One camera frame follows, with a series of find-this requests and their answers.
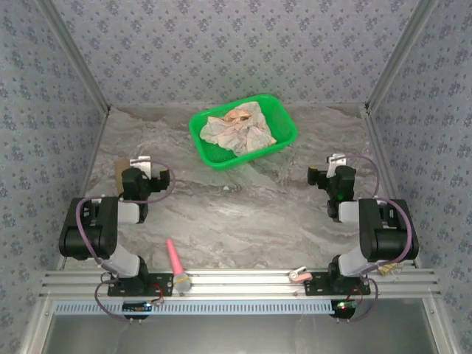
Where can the peach printed t-shirt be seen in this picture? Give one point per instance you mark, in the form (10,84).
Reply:
(239,132)

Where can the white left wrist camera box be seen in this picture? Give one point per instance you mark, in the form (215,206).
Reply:
(144,166)

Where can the pink toy microphone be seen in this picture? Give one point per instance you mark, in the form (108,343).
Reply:
(173,258)

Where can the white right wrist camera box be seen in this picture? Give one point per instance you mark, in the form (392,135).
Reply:
(337,162)

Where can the pink and white clip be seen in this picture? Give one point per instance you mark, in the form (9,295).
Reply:
(300,276)

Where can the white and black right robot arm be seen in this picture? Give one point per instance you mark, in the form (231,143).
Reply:
(383,236)

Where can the aluminium mounting rail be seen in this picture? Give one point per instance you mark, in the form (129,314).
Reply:
(239,284)

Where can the grey metal panel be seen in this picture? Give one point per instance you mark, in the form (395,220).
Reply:
(239,335)

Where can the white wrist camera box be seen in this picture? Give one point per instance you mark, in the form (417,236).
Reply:
(337,162)
(144,166)

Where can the green plastic basket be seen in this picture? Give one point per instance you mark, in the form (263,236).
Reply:
(206,155)

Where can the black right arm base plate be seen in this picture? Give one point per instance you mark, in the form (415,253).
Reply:
(317,285)

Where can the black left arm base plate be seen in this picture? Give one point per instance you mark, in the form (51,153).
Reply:
(164,285)

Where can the wooden clothespins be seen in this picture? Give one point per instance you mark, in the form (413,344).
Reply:
(387,270)

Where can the brown cardboard tube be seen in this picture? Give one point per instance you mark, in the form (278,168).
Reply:
(118,173)

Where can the aluminium frame post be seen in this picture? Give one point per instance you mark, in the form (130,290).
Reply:
(79,59)
(398,55)

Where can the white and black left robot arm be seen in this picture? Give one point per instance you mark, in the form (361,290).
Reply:
(107,228)

